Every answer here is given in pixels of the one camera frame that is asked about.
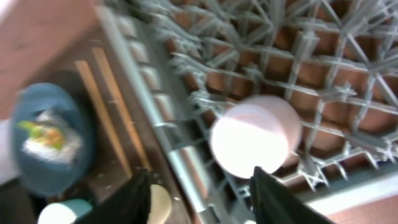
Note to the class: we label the dark blue plate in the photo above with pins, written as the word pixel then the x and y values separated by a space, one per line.
pixel 44 178

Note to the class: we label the cream cup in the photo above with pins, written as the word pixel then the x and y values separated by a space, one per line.
pixel 160 204

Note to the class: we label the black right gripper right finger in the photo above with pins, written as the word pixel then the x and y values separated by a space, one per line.
pixel 273 203

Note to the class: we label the yellow green snack wrapper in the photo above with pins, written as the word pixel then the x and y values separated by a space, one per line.
pixel 45 134

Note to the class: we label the grey dishwasher rack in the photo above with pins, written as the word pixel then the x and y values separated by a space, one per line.
pixel 333 62

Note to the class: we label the left wooden chopstick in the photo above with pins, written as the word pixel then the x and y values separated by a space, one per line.
pixel 89 81

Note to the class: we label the wooden chopstick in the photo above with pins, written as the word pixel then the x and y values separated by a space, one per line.
pixel 113 87
pixel 89 81

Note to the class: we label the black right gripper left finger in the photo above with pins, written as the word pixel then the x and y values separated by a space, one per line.
pixel 129 205

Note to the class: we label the right wooden chopstick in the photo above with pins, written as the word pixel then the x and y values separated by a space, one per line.
pixel 113 87

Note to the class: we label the dark brown serving tray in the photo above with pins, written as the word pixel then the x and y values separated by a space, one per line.
pixel 44 59

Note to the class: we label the light blue bowl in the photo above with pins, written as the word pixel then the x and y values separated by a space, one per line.
pixel 65 212

